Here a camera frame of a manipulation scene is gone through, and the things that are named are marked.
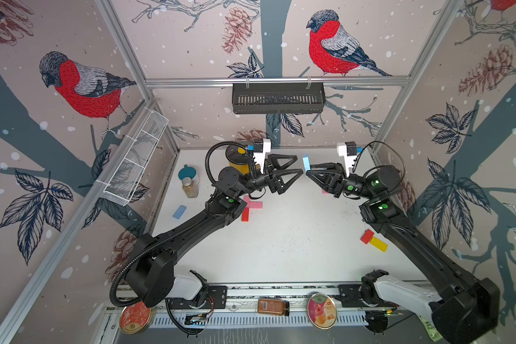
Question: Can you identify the red round tin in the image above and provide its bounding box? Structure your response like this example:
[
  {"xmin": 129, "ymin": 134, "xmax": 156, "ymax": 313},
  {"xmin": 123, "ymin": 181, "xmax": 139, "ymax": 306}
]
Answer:
[{"xmin": 119, "ymin": 302, "xmax": 155, "ymax": 335}]

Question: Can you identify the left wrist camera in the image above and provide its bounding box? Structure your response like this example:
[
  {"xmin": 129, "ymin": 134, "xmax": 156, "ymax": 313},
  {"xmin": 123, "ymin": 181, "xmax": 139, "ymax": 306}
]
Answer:
[{"xmin": 247, "ymin": 139, "xmax": 272, "ymax": 173}]

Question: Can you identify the glass lid yellow knob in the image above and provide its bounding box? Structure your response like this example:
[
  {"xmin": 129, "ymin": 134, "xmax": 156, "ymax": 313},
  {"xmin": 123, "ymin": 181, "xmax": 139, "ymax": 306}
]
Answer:
[{"xmin": 225, "ymin": 145, "xmax": 248, "ymax": 166}]

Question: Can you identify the green snack packet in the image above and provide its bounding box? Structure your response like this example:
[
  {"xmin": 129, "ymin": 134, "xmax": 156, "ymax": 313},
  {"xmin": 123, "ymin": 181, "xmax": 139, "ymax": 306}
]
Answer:
[{"xmin": 419, "ymin": 316, "xmax": 443, "ymax": 343}]

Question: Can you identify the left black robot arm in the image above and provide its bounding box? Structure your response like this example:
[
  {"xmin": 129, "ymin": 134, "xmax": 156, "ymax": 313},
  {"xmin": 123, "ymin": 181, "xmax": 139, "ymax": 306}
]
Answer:
[{"xmin": 109, "ymin": 140, "xmax": 304, "ymax": 308}]

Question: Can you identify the brown spice jar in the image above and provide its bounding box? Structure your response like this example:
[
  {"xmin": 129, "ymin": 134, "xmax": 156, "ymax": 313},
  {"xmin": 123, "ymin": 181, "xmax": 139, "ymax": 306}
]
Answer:
[{"xmin": 181, "ymin": 177, "xmax": 199, "ymax": 199}]

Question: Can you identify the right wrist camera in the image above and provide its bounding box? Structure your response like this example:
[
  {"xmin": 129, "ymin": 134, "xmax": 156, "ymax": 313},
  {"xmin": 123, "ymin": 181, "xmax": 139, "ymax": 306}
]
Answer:
[{"xmin": 337, "ymin": 141, "xmax": 363, "ymax": 176}]

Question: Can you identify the red block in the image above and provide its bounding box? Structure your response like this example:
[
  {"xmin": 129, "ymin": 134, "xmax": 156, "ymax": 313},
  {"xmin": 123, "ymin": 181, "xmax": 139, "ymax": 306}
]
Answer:
[
  {"xmin": 361, "ymin": 229, "xmax": 374, "ymax": 245},
  {"xmin": 242, "ymin": 208, "xmax": 250, "ymax": 222}
]

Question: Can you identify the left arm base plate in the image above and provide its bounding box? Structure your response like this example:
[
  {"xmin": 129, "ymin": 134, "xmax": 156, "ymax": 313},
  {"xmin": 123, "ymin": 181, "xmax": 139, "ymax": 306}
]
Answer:
[{"xmin": 166, "ymin": 285, "xmax": 228, "ymax": 310}]

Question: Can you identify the blue block table edge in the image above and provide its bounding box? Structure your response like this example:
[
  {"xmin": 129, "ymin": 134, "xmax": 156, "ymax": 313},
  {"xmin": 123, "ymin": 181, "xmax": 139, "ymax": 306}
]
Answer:
[{"xmin": 173, "ymin": 205, "xmax": 186, "ymax": 219}]

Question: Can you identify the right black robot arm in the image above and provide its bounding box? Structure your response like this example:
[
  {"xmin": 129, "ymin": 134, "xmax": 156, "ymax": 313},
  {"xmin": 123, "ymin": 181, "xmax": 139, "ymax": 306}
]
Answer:
[{"xmin": 305, "ymin": 163, "xmax": 500, "ymax": 343}]

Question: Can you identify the white wire basket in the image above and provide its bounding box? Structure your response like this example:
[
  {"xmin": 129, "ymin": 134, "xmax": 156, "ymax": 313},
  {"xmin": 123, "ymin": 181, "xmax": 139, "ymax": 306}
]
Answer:
[{"xmin": 101, "ymin": 109, "xmax": 169, "ymax": 206}]

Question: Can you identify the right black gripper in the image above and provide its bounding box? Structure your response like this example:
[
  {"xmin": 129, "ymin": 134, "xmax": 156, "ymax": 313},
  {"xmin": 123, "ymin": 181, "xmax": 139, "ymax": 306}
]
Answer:
[{"xmin": 310, "ymin": 164, "xmax": 378, "ymax": 204}]

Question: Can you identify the brown packet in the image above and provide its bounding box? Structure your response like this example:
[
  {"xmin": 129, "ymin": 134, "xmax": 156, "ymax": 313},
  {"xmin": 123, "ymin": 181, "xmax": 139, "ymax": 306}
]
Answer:
[{"xmin": 257, "ymin": 298, "xmax": 290, "ymax": 317}]

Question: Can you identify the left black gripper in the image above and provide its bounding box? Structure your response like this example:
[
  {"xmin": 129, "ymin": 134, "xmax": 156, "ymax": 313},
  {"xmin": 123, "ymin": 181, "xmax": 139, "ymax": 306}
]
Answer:
[{"xmin": 234, "ymin": 155, "xmax": 299, "ymax": 200}]

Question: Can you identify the black hanging shelf basket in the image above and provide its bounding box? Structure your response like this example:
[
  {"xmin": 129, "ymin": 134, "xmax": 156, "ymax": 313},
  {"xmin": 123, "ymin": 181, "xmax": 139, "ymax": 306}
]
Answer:
[{"xmin": 232, "ymin": 83, "xmax": 326, "ymax": 115}]

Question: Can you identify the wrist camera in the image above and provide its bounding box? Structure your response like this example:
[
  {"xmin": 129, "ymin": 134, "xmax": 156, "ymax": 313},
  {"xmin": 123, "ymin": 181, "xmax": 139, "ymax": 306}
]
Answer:
[
  {"xmin": 247, "ymin": 139, "xmax": 272, "ymax": 173},
  {"xmin": 337, "ymin": 141, "xmax": 363, "ymax": 176}
]

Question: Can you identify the yellow pot with handle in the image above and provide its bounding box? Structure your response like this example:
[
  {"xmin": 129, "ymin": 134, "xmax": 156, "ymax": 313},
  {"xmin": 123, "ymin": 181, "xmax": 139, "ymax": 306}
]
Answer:
[{"xmin": 227, "ymin": 156, "xmax": 249, "ymax": 175}]

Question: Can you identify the pink round cup lid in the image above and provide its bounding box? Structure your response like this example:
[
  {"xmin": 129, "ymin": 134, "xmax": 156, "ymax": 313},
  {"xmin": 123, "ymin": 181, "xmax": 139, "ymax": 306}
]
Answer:
[{"xmin": 307, "ymin": 293, "xmax": 338, "ymax": 330}]

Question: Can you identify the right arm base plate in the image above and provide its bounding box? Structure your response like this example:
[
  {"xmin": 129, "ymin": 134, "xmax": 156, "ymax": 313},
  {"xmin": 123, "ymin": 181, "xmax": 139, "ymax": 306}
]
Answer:
[{"xmin": 335, "ymin": 284, "xmax": 394, "ymax": 308}]

